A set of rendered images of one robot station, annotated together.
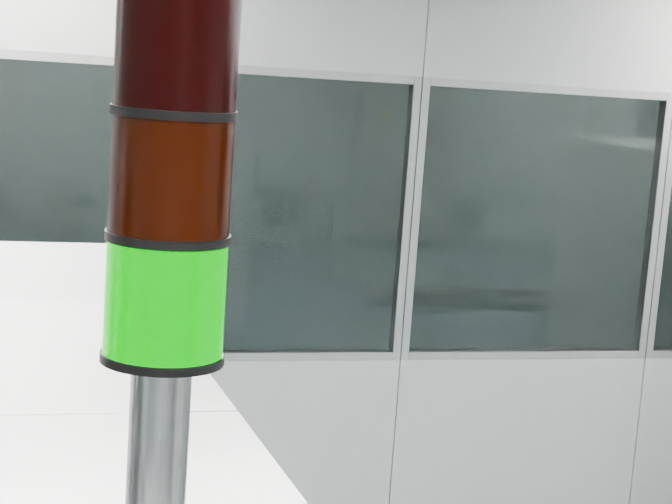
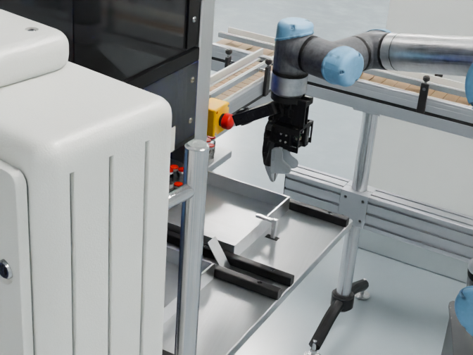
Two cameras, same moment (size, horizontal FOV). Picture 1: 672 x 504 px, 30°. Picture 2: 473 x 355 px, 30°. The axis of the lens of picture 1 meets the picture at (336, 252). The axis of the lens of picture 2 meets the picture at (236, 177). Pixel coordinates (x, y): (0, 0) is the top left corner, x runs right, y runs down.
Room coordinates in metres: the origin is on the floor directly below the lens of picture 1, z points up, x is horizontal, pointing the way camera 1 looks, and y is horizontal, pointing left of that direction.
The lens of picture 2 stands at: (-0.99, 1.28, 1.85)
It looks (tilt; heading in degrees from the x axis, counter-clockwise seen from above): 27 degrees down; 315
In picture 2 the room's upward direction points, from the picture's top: 5 degrees clockwise
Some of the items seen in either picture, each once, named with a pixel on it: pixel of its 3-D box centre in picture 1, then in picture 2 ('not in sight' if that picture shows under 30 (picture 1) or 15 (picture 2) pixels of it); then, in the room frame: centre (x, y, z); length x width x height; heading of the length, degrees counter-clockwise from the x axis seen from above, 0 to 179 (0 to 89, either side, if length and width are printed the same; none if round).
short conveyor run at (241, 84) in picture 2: not in sight; (217, 96); (0.70, -0.33, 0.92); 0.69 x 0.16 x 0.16; 108
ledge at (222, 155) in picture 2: not in sight; (196, 155); (0.52, -0.10, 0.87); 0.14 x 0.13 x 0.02; 18
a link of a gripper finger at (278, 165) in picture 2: not in sight; (279, 167); (0.15, 0.00, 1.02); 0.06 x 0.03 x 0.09; 18
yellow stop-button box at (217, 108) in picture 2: not in sight; (210, 116); (0.48, -0.10, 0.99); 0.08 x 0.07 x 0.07; 18
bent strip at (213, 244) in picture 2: not in sight; (240, 262); (0.04, 0.20, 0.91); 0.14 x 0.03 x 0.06; 18
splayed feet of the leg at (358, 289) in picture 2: not in sight; (341, 309); (0.52, -0.82, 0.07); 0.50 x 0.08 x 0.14; 108
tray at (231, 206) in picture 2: not in sight; (196, 204); (0.29, 0.11, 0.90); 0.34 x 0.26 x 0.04; 18
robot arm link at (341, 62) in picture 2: not in sight; (336, 60); (0.05, -0.03, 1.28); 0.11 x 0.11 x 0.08; 2
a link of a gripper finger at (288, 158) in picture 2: not in sight; (285, 161); (0.16, -0.03, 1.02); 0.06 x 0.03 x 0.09; 18
